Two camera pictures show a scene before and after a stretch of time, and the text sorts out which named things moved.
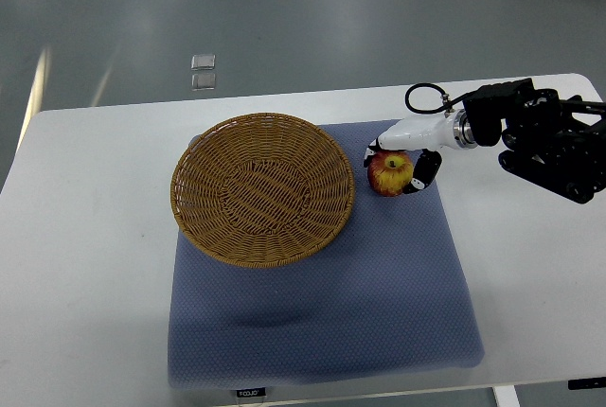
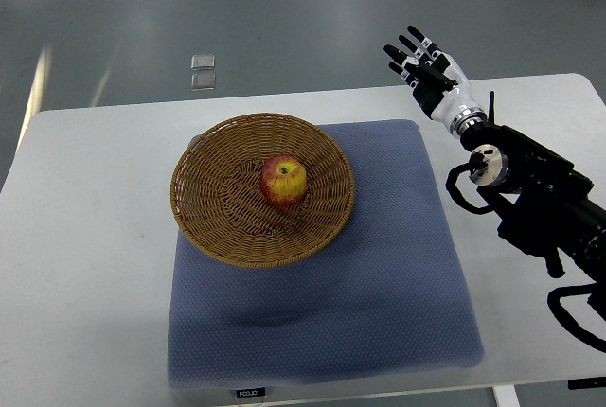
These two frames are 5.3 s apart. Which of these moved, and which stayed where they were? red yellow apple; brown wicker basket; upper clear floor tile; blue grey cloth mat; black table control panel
Moved: red yellow apple
Stayed: upper clear floor tile; blue grey cloth mat; brown wicker basket; black table control panel
